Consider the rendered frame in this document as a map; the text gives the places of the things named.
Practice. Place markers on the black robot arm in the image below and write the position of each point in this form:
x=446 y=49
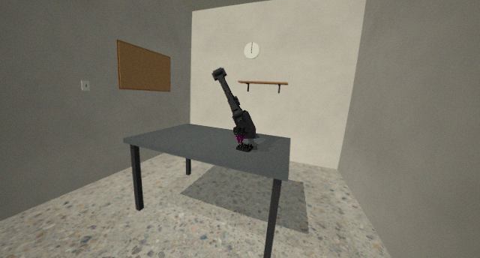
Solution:
x=233 y=101

